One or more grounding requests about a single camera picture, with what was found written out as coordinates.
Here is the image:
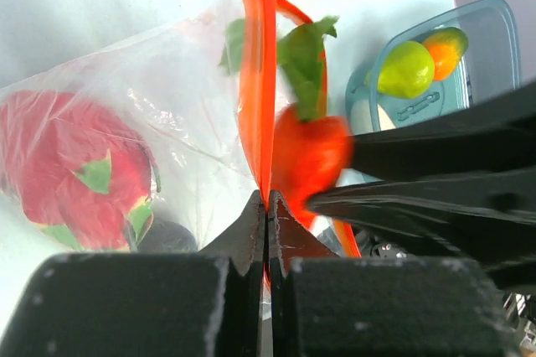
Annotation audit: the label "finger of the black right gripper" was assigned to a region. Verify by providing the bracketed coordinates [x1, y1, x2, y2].
[350, 82, 535, 181]
[307, 168, 535, 290]

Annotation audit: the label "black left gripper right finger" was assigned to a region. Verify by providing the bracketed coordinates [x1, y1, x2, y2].
[267, 192, 509, 356]

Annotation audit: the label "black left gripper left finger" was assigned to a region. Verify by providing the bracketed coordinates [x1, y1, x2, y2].
[8, 192, 266, 356]

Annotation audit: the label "orange green fake mango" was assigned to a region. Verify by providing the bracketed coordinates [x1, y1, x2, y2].
[422, 27, 469, 81]

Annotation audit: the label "green fake pear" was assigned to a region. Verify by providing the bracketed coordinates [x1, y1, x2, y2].
[377, 40, 435, 99]

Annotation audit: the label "orange fake carrot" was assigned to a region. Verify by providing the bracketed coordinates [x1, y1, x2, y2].
[271, 15, 352, 230]

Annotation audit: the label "clear orange zip top bag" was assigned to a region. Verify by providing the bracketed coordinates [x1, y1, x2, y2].
[1, 0, 325, 252]

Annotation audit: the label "red fake pepper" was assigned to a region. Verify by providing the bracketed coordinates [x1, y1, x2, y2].
[1, 91, 161, 251]

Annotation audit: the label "teal plastic container lid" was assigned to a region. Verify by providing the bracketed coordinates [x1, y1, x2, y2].
[345, 0, 521, 135]

